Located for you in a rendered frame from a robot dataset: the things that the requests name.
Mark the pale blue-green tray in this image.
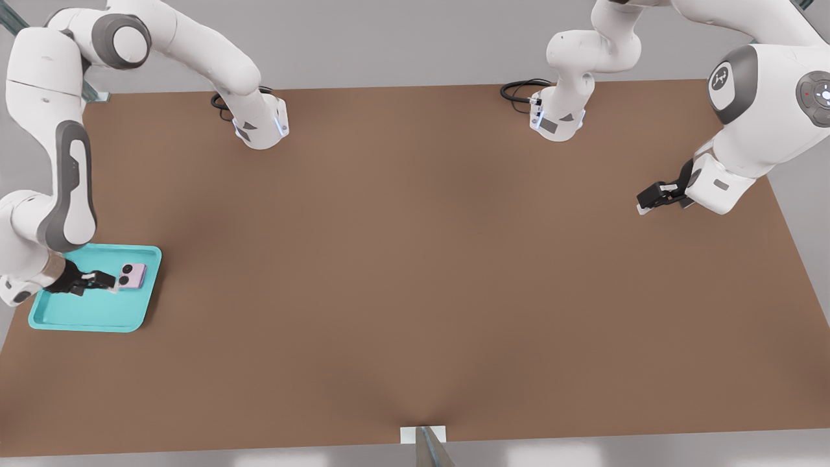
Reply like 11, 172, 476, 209
28, 243, 163, 333

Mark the pale lilac phone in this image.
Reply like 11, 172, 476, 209
116, 262, 148, 291

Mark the black cable loop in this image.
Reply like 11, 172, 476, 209
500, 78, 554, 115
210, 86, 275, 123

